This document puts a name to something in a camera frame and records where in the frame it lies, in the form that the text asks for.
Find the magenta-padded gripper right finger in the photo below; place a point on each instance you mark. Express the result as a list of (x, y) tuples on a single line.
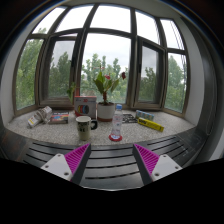
[(147, 159)]

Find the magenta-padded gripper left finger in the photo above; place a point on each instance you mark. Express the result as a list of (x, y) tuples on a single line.
[(76, 158)]

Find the clear blue-capped water bottle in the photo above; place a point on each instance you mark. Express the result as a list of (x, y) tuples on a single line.
[(117, 121)]

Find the white mug with black lettering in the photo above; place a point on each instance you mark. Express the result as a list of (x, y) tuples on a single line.
[(83, 128)]

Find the yellow glue box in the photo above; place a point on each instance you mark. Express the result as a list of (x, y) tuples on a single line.
[(150, 124)]

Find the flat round red coaster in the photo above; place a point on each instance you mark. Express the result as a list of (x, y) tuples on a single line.
[(115, 139)]

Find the black lattice trivet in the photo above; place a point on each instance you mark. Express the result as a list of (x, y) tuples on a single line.
[(130, 118)]

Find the small light blue pack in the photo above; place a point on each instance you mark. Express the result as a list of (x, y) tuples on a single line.
[(145, 114)]

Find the red white filament box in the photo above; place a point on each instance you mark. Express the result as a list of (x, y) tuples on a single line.
[(85, 107)]

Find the potted plant in white pot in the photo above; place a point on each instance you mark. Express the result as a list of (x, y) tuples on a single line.
[(106, 111)]

